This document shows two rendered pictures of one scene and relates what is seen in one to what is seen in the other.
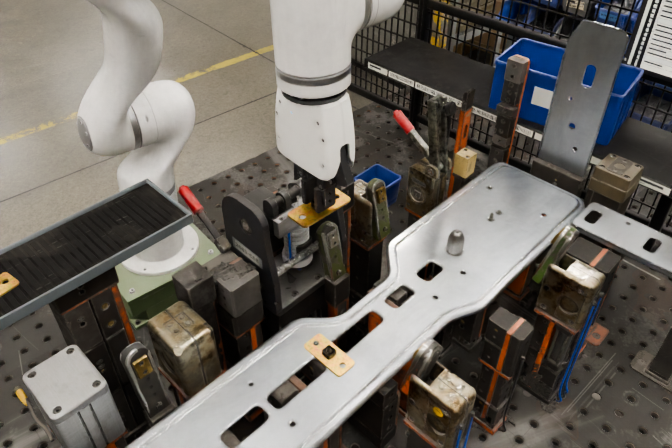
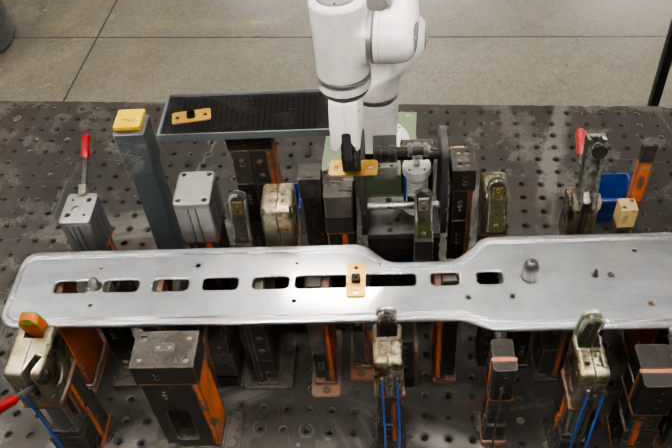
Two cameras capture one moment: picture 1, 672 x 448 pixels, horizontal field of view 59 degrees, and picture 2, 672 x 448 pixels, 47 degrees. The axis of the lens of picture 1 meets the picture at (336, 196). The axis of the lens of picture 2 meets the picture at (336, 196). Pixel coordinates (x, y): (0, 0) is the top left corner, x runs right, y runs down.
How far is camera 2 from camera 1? 0.83 m
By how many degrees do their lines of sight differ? 38
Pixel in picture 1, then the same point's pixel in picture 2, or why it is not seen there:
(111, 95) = not seen: hidden behind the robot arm
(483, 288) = (512, 317)
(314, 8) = (321, 42)
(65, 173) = (442, 34)
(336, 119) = (337, 114)
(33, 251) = (232, 103)
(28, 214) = not seen: hidden behind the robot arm
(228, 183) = (491, 118)
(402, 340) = (410, 306)
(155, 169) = (375, 81)
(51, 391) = (183, 189)
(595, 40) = not seen: outside the picture
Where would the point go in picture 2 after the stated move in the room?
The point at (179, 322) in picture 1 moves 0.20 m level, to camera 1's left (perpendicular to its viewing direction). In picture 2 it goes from (278, 196) to (220, 151)
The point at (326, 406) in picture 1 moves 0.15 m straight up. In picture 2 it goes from (321, 306) to (314, 257)
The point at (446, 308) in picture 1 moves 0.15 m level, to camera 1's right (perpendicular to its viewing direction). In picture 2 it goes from (466, 309) to (530, 357)
